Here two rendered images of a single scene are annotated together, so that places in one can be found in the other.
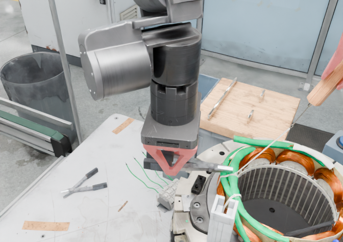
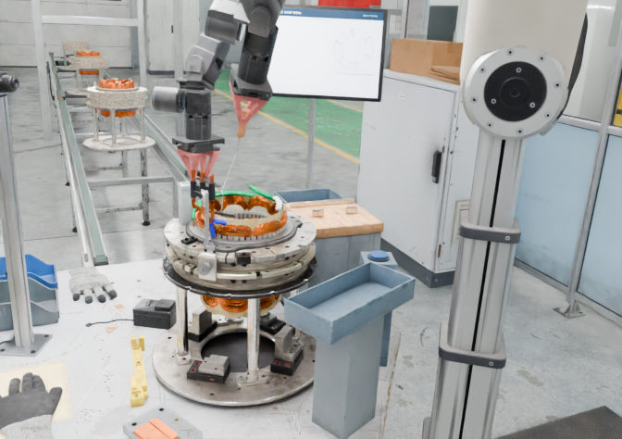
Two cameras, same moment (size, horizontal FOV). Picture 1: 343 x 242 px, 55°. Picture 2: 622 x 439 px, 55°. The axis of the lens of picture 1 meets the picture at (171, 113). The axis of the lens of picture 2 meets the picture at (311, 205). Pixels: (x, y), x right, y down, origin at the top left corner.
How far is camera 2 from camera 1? 1.15 m
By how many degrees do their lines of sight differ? 40
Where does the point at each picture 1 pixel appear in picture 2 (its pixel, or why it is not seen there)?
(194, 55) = (197, 99)
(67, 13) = (399, 187)
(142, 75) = (171, 101)
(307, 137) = not seen: outside the picture
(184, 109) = (192, 129)
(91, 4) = (424, 181)
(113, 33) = (167, 81)
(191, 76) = (195, 110)
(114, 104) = (398, 312)
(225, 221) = (180, 188)
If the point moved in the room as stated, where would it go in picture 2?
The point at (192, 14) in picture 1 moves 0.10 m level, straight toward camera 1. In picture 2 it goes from (195, 78) to (155, 80)
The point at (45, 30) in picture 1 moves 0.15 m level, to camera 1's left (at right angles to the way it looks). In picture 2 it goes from (373, 206) to (355, 200)
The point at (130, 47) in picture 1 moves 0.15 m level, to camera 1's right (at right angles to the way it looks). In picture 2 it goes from (171, 88) to (217, 97)
